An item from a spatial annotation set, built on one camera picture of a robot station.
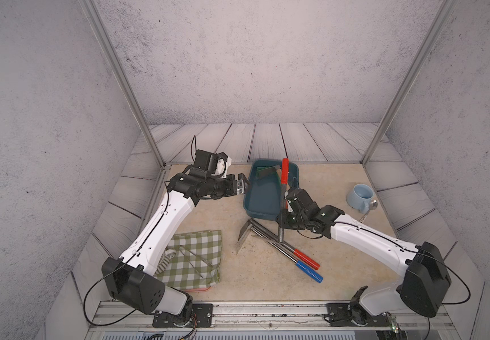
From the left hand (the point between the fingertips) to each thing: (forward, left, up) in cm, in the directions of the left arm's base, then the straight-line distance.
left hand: (245, 187), depth 74 cm
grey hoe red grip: (-6, -11, -26) cm, 28 cm away
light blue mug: (+11, -52, -22) cm, 58 cm away
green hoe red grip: (+32, -12, -24) cm, 41 cm away
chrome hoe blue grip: (-18, -21, -27) cm, 39 cm away
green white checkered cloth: (-16, +20, -29) cm, 39 cm away
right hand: (-5, -12, -13) cm, 18 cm away
